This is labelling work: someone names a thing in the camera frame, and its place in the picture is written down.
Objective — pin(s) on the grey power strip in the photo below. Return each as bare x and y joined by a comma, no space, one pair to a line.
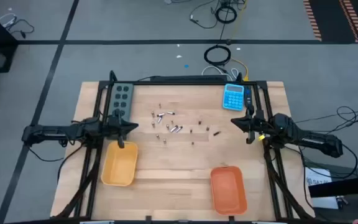
121,99

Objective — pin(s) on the orange plastic tray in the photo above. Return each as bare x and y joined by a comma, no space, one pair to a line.
228,193

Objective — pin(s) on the yellow plastic tray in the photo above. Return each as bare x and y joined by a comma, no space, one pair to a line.
120,168

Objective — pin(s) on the small black remote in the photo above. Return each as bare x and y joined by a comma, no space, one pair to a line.
248,95

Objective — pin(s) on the black bar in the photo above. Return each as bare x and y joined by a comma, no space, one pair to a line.
346,186

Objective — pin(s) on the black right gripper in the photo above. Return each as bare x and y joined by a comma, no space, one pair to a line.
258,124

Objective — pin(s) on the blue calculator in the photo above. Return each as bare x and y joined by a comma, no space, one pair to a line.
233,99

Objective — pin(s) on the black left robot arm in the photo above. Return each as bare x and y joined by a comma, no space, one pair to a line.
51,132

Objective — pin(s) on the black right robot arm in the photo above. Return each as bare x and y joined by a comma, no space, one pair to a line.
315,143

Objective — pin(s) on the dark grey side table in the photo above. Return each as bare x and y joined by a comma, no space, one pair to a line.
353,211

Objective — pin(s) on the white printed paper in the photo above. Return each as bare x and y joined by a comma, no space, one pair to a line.
322,173

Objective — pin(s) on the black table clamp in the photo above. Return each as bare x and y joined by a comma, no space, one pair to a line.
232,219
148,219

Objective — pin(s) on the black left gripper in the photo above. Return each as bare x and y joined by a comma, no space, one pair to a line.
117,126

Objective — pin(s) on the black metal table frame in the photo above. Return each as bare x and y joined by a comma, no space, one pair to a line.
197,83

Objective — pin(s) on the long black box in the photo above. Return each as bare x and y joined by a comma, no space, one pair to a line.
188,78

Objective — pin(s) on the black mat orange striped edges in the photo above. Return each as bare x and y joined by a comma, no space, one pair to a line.
331,18

